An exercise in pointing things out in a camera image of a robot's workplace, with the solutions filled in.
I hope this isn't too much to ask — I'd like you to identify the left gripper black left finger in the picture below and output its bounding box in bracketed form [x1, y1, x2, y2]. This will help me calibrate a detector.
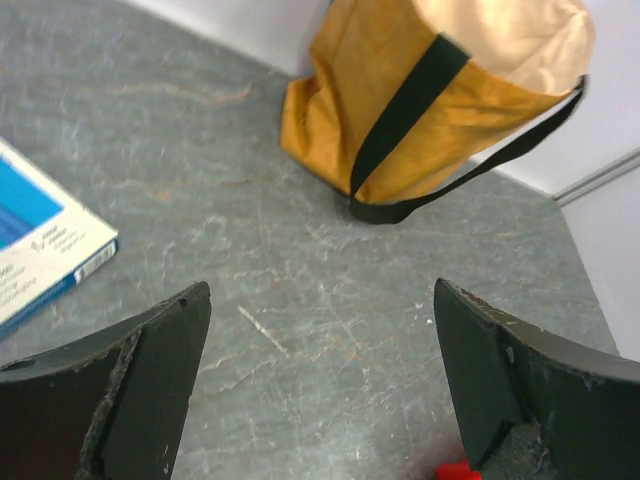
[1, 281, 211, 479]

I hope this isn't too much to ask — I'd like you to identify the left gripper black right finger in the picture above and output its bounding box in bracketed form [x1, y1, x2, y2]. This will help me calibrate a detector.
[434, 278, 639, 479]

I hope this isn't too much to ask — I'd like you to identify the red plastic bin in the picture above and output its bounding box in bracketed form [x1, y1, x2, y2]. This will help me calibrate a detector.
[435, 461, 482, 480]

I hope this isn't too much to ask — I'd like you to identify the blue white razor box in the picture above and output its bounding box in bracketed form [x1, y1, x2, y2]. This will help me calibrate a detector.
[1, 140, 119, 337]

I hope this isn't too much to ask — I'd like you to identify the brown tote bag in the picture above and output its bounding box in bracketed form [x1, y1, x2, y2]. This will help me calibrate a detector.
[280, 0, 595, 224]

